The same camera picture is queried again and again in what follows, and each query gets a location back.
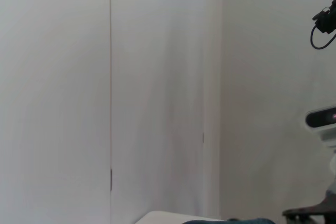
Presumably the silver head depth camera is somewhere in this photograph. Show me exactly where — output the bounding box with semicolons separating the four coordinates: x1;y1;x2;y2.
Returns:
305;105;336;135

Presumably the dark teal fabric lunch bag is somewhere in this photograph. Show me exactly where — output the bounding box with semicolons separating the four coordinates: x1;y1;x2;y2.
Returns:
182;217;276;224

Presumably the black looped camera cable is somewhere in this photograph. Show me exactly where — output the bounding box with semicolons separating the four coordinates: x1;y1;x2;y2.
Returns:
310;24;336;50

